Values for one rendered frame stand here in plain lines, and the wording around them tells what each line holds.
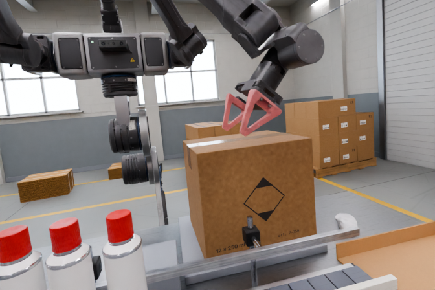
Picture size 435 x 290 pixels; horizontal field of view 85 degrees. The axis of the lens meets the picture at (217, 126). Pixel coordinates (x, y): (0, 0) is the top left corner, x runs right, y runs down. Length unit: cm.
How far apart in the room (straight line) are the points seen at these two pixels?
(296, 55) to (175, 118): 551
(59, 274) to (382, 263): 63
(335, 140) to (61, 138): 538
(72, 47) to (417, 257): 118
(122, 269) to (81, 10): 613
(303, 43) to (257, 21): 10
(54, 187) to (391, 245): 440
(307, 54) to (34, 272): 50
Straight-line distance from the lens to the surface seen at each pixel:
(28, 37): 88
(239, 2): 51
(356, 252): 74
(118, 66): 100
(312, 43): 45
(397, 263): 74
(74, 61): 103
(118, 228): 37
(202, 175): 54
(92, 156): 605
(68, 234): 39
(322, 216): 90
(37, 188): 469
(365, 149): 450
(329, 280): 57
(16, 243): 42
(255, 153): 57
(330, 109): 392
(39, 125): 624
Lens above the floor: 122
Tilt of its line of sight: 5 degrees down
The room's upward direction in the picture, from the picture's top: 5 degrees counter-clockwise
